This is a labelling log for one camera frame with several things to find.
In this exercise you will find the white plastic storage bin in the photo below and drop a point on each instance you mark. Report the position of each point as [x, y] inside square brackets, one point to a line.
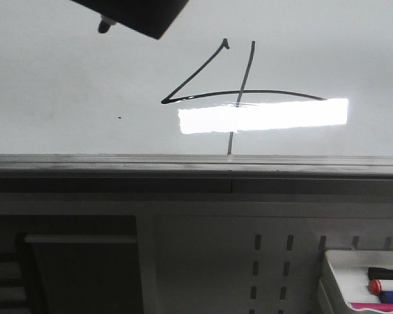
[344, 279]

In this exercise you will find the grey aluminium whiteboard tray ledge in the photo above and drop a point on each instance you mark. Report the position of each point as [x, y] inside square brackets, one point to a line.
[175, 173]

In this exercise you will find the dark cabinet with shelf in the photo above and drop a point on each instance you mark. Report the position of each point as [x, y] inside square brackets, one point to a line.
[69, 264]

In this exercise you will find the white whiteboard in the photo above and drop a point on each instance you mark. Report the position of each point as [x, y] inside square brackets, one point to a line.
[66, 89]

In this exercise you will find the white whiteboard marker with tape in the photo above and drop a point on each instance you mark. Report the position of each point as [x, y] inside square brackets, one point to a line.
[105, 24]

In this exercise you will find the red capped marker in bin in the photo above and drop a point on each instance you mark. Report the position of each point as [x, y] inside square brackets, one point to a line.
[377, 286]

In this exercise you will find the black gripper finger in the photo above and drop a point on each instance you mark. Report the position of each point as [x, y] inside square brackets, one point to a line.
[150, 18]

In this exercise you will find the pink item in bin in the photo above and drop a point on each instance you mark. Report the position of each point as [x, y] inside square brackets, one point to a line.
[378, 307]

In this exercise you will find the white perforated panel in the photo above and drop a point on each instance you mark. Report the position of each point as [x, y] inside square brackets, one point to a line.
[238, 257]

